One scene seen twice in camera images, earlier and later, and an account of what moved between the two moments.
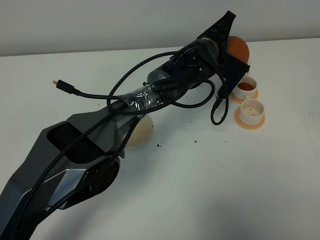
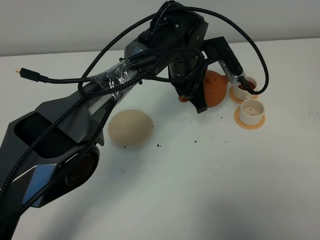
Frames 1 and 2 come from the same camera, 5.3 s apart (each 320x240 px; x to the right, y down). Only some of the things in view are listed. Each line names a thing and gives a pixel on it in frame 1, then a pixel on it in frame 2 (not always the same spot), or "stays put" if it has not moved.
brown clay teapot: [238, 48] to [215, 84]
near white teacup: [251, 112] stays put
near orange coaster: [237, 117] stays put
